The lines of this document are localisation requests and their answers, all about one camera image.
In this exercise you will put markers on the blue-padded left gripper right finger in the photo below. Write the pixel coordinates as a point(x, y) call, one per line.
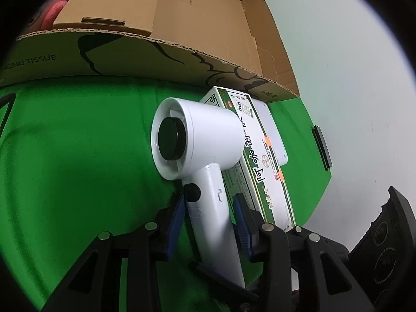
point(247, 227)

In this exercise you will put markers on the green tablecloth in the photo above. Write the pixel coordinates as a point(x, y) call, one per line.
point(75, 161)

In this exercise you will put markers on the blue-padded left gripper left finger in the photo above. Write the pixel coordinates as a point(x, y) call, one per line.
point(175, 222)

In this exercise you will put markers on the pink and teal plush toy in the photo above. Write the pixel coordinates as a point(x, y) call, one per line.
point(45, 17)

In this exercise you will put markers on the white hair dryer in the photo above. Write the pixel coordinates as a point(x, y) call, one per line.
point(194, 142)

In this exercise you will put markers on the white flat box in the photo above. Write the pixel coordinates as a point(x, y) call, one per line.
point(272, 132)

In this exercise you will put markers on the black clip on table edge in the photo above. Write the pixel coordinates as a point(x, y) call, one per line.
point(322, 147)

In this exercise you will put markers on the large open cardboard tray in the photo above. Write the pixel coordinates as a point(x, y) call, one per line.
point(205, 43)

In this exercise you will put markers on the green and white medicine box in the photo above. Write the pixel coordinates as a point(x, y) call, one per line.
point(257, 175)

